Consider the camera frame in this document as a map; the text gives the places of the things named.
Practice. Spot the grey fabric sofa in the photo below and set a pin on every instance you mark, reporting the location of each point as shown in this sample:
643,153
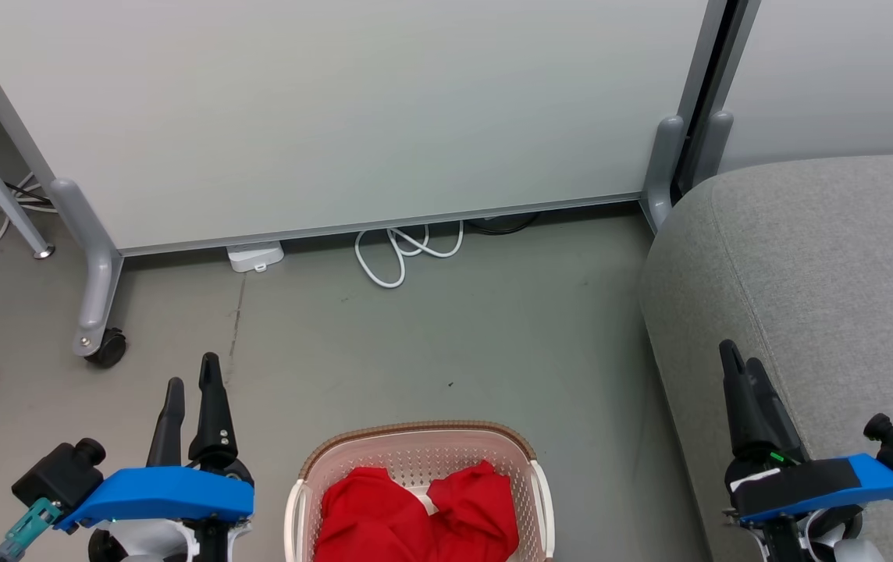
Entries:
829,281

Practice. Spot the red cloth garment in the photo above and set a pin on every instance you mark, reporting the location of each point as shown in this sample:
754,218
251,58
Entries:
384,515

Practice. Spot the blue left wrist camera bracket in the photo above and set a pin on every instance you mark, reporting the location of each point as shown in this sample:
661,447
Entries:
158,492

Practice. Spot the blue taped right camera bracket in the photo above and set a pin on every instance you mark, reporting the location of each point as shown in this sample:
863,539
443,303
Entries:
821,482

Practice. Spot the beige perforated laundry basket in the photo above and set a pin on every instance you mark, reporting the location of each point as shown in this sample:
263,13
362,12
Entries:
415,453

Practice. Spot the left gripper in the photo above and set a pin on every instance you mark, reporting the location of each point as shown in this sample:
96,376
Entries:
216,540

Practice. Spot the black caster wheel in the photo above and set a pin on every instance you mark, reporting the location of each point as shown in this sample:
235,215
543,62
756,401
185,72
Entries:
108,349

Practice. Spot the white power adapter box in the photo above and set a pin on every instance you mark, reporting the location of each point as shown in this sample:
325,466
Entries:
254,255

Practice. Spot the teal left camera connector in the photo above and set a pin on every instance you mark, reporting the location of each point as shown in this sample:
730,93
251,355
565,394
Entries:
25,531

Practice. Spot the narrow white partition panel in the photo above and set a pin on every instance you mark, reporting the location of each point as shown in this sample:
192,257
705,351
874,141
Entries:
837,78

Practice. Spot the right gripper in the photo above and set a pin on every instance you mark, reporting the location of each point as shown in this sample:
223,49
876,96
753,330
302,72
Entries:
774,535

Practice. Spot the large white partition panel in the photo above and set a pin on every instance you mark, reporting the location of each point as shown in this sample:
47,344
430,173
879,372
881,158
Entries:
337,117

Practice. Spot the short grey partition foot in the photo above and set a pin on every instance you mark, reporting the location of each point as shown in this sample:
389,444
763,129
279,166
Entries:
713,144
661,172

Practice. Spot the grey partition foot with caster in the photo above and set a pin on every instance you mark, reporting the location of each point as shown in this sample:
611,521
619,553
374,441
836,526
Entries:
95,265

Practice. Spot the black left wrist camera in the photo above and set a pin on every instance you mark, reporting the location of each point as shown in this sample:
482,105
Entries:
60,472

